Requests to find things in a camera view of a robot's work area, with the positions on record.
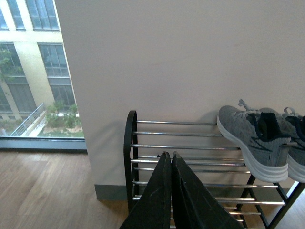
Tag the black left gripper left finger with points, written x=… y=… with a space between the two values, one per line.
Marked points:
x=153 y=210

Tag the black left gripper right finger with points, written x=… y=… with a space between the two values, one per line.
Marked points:
x=194 y=207

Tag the grey sneaker with side view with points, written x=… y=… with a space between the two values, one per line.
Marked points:
x=264 y=146

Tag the black metal shoe rack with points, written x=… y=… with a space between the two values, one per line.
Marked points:
x=131 y=165

